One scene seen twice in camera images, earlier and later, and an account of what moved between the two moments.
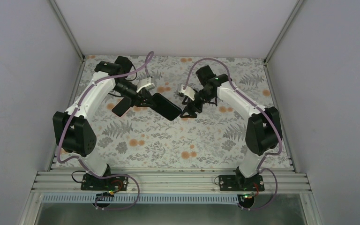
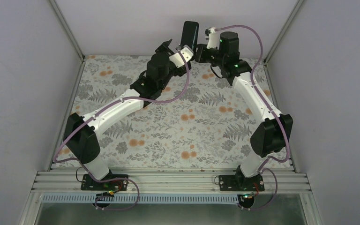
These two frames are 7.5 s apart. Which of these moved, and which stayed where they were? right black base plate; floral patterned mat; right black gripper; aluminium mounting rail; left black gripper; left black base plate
Moved: left black gripper; right black gripper
Stayed: left black base plate; aluminium mounting rail; right black base plate; floral patterned mat
